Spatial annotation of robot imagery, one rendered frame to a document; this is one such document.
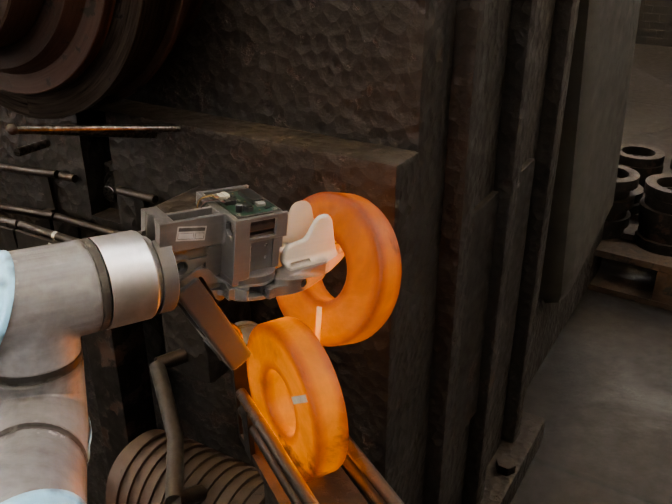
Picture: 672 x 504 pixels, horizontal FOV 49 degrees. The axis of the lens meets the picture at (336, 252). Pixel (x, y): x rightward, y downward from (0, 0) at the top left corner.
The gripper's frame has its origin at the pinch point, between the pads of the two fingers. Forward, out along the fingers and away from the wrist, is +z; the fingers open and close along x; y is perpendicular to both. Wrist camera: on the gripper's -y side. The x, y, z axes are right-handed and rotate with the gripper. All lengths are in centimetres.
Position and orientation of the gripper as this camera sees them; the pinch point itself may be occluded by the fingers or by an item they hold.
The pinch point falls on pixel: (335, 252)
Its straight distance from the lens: 73.7
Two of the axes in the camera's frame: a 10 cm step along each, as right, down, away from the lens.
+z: 8.0, -1.8, 5.7
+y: 1.0, -9.0, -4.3
